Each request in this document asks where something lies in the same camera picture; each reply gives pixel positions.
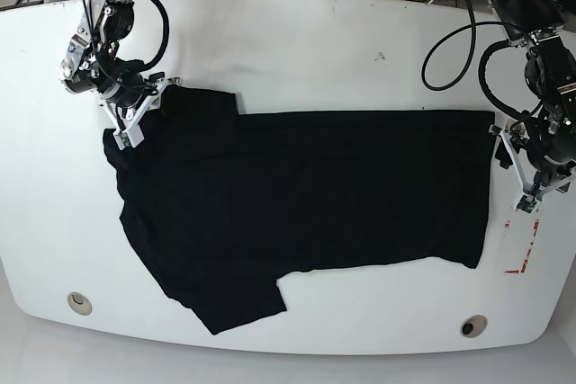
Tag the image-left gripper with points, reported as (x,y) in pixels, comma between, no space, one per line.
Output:
(126,104)

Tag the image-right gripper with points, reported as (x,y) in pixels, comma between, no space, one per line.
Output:
(543,159)

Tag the black t-shirt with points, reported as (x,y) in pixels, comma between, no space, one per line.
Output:
(220,205)

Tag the red tape rectangle marking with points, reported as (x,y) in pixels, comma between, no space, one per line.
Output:
(518,241)

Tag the right table grommet hole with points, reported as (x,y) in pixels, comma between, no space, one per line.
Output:
(473,326)

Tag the table grommet hole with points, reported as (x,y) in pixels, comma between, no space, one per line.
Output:
(473,326)
(79,304)

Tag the left table grommet hole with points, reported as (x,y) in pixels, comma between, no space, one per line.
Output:
(79,304)

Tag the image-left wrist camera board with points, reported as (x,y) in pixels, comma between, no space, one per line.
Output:
(128,138)

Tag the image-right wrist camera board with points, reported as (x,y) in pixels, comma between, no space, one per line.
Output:
(527,203)

